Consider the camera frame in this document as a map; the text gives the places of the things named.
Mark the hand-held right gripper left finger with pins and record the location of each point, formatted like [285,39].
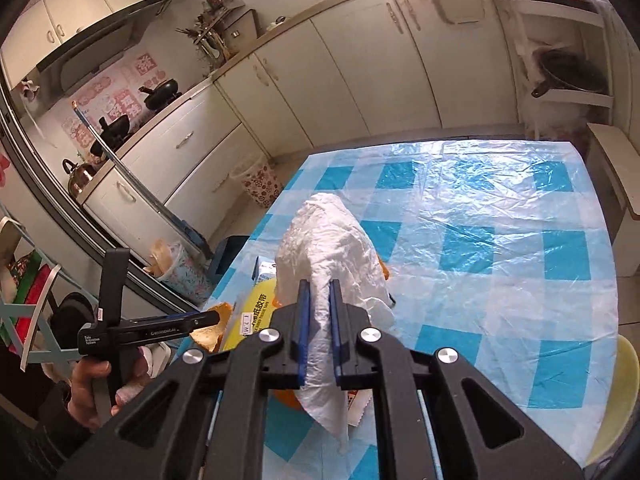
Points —
[302,340]

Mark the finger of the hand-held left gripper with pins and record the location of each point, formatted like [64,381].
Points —
[175,329]

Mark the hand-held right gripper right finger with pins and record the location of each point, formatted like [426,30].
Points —
[336,340]

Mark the orange snack piece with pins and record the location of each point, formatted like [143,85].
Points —
[215,330]

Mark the yellow tape packet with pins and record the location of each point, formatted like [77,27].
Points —
[255,310]

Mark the white plastic bag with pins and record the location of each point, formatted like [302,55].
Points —
[325,240]

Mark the pale yellow plastic basin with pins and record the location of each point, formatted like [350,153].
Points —
[612,410]

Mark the person's left forearm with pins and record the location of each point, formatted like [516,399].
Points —
[47,435]

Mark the person's left hand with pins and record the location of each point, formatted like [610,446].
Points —
[81,395]

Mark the black bag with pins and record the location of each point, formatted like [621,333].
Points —
[72,320]

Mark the floral bin with plastic liner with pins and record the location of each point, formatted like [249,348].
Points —
[185,275]

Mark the orange peel piece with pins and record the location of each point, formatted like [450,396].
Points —
[385,270]

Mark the red green printed cloth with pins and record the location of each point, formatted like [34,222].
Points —
[27,280]

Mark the dark blue stool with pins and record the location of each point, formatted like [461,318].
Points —
[227,260]

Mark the light blue folding chair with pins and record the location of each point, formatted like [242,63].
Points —
[12,317]

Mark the metal kettle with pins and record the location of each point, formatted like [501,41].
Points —
[80,180]

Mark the long metal pole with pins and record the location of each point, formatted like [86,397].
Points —
[125,172]

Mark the black wok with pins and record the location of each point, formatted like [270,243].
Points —
[112,132]

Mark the floral waste bin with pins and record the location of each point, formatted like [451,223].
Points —
[262,185]

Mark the blue checked plastic tablecloth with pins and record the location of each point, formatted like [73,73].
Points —
[475,210]

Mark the black frying pan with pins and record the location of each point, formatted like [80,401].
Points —
[162,92]

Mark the black range hood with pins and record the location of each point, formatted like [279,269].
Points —
[100,45]

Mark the cream kitchen base cabinets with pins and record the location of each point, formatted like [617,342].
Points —
[350,75]

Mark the kitchen utensil rack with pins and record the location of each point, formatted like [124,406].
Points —
[215,35]

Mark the cream upper cabinets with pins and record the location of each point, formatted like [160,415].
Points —
[75,5]

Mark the white wooden stool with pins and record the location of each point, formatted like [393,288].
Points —
[615,145]

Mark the black pan with lid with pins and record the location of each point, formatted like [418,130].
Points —
[570,72]

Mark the white shelf rack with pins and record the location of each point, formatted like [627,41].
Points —
[560,12]

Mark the grey sliding door frame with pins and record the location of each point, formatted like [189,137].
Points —
[75,200]

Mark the pink wall stickers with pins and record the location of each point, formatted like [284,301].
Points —
[125,100]

